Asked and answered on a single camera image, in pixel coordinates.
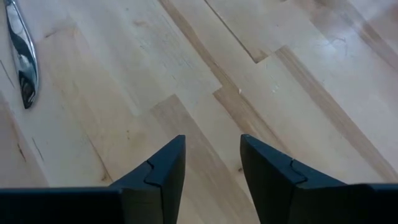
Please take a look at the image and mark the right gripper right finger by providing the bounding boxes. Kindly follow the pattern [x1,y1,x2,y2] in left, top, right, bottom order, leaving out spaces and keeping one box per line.
[239,134,398,224]

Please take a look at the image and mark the orange-handled table knife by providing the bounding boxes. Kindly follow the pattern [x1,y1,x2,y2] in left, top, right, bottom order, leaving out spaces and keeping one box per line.
[3,0,40,110]

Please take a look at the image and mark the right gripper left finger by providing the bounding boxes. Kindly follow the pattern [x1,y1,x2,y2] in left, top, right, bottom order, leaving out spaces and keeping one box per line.
[0,134,187,224]

